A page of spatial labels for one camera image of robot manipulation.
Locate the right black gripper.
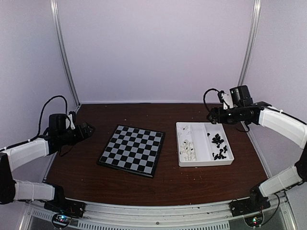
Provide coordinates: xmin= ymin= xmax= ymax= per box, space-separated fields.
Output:
xmin=206 ymin=105 xmax=243 ymax=125

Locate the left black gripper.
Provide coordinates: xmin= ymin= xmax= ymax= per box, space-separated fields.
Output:
xmin=59 ymin=122 xmax=95 ymax=146

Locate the black grey chess board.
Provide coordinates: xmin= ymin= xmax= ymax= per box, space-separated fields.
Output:
xmin=96 ymin=125 xmax=165 ymax=178

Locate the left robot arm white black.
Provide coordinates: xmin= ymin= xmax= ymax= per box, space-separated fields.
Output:
xmin=0 ymin=113 xmax=95 ymax=213

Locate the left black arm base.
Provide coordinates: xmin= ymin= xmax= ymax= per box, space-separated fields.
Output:
xmin=44 ymin=199 xmax=86 ymax=219

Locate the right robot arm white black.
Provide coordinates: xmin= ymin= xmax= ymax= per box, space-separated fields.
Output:
xmin=206 ymin=85 xmax=307 ymax=212

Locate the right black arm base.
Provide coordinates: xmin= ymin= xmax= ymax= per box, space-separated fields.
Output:
xmin=229 ymin=198 xmax=271 ymax=217

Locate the black chess pieces upper pile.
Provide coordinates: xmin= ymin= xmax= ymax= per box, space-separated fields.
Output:
xmin=207 ymin=133 xmax=224 ymax=148

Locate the black chess pieces pile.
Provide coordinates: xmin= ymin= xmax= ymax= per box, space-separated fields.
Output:
xmin=207 ymin=133 xmax=224 ymax=148
xmin=212 ymin=145 xmax=228 ymax=161

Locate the white chess pieces upper pile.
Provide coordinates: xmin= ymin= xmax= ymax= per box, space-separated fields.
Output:
xmin=178 ymin=125 xmax=191 ymax=136

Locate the white chess pieces pile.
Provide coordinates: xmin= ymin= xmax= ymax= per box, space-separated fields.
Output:
xmin=178 ymin=125 xmax=191 ymax=136
xmin=180 ymin=139 xmax=197 ymax=161

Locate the black chess pieces lower pile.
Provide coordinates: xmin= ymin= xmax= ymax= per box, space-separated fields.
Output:
xmin=212 ymin=145 xmax=228 ymax=161

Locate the white chess pieces lower pile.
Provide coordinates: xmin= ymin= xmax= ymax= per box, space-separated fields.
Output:
xmin=180 ymin=139 xmax=197 ymax=161

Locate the left controller board with LEDs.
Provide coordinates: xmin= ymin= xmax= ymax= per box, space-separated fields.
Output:
xmin=51 ymin=213 xmax=72 ymax=229

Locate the controller board with leds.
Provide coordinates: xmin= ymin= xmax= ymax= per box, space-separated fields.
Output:
xmin=244 ymin=215 xmax=263 ymax=228
xmin=51 ymin=213 xmax=72 ymax=229

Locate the right controller board with LEDs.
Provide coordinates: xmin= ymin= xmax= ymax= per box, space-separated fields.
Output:
xmin=244 ymin=215 xmax=263 ymax=228

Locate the white divided plastic tray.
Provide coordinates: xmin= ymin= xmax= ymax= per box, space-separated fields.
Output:
xmin=176 ymin=122 xmax=235 ymax=167

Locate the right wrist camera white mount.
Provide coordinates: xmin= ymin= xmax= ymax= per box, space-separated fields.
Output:
xmin=217 ymin=91 xmax=234 ymax=110

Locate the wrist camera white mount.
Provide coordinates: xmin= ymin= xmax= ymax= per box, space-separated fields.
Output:
xmin=217 ymin=91 xmax=234 ymax=110
xmin=66 ymin=111 xmax=76 ymax=130

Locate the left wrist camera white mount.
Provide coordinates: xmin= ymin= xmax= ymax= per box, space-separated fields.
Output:
xmin=66 ymin=111 xmax=76 ymax=130

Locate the left black cable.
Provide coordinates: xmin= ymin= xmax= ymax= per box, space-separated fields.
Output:
xmin=35 ymin=95 xmax=72 ymax=158

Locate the right aluminium frame post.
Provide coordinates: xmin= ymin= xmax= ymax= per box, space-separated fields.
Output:
xmin=237 ymin=0 xmax=261 ymax=86

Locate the aluminium frame post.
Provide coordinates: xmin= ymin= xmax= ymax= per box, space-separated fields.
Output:
xmin=237 ymin=0 xmax=261 ymax=86
xmin=50 ymin=0 xmax=81 ymax=108

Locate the aluminium front rail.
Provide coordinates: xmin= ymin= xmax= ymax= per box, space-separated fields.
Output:
xmin=21 ymin=189 xmax=295 ymax=230

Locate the left aluminium frame post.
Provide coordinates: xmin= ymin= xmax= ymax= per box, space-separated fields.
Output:
xmin=50 ymin=0 xmax=81 ymax=108

